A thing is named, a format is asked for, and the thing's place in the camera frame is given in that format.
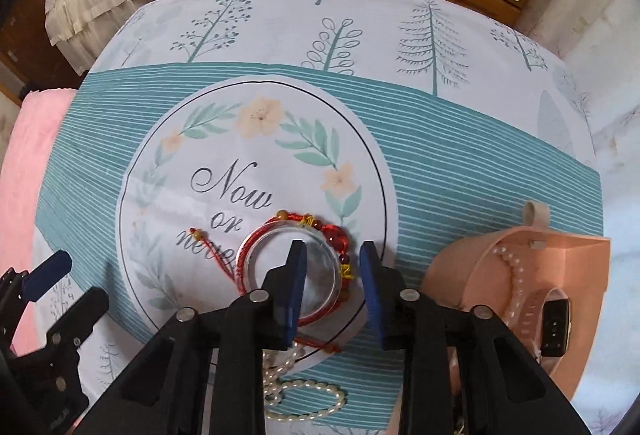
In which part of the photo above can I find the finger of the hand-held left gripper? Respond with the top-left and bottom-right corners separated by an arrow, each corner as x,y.
0,251 -> 72,316
45,286 -> 110,353

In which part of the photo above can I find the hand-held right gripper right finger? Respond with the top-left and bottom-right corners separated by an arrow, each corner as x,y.
358,241 -> 593,435

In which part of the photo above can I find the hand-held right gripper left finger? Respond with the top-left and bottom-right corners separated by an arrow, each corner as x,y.
95,240 -> 308,435

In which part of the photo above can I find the red string bracelet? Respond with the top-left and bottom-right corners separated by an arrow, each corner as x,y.
187,209 -> 358,355

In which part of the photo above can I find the pink smartwatch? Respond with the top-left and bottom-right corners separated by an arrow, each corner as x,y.
510,287 -> 572,366

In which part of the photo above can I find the pink plastic box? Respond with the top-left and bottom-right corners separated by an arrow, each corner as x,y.
395,201 -> 612,435

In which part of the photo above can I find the pink blanket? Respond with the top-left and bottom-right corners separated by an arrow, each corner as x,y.
0,87 -> 78,356

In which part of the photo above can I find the brown wooden door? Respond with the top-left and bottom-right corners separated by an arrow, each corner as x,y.
0,0 -> 81,106

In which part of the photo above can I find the leaf print white curtain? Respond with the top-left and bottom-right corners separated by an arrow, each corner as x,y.
515,0 -> 640,435

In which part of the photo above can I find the long pearl necklace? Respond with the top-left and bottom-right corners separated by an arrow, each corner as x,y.
261,337 -> 348,422

